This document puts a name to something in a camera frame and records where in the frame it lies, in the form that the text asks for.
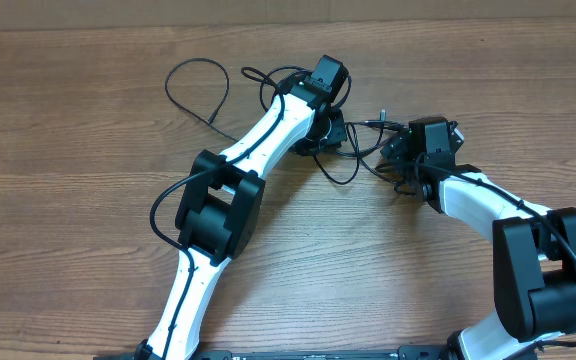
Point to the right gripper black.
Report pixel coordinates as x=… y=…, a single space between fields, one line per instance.
x=396 y=153

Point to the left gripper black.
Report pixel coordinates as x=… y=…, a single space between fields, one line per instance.
x=336 y=140

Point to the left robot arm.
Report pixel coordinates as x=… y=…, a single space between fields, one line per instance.
x=210 y=216

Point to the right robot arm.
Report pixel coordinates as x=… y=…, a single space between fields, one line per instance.
x=534 y=247

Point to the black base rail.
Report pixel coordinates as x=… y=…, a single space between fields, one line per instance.
x=408 y=352

